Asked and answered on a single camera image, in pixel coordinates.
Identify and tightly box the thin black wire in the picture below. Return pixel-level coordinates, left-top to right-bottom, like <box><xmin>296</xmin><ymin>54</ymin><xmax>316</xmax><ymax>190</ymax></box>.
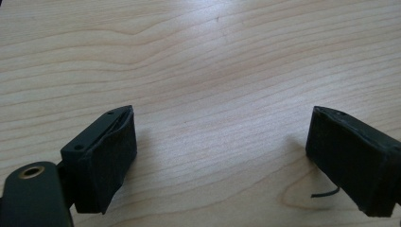
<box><xmin>310</xmin><ymin>186</ymin><xmax>341</xmax><ymax>200</ymax></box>

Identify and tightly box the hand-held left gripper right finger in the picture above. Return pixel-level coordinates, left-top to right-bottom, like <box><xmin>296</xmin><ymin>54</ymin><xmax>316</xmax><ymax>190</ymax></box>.
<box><xmin>305</xmin><ymin>105</ymin><xmax>401</xmax><ymax>218</ymax></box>

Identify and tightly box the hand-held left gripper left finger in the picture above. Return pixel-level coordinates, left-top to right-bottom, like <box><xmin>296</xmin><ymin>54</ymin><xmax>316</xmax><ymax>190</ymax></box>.
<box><xmin>58</xmin><ymin>105</ymin><xmax>138</xmax><ymax>216</ymax></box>

